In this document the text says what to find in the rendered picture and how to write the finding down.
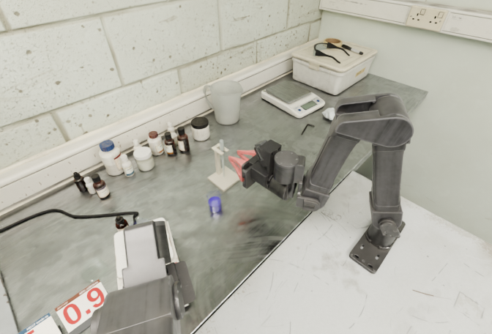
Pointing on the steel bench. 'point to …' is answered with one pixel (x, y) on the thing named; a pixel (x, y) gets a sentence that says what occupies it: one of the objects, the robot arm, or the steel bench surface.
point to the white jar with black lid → (200, 128)
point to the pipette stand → (222, 173)
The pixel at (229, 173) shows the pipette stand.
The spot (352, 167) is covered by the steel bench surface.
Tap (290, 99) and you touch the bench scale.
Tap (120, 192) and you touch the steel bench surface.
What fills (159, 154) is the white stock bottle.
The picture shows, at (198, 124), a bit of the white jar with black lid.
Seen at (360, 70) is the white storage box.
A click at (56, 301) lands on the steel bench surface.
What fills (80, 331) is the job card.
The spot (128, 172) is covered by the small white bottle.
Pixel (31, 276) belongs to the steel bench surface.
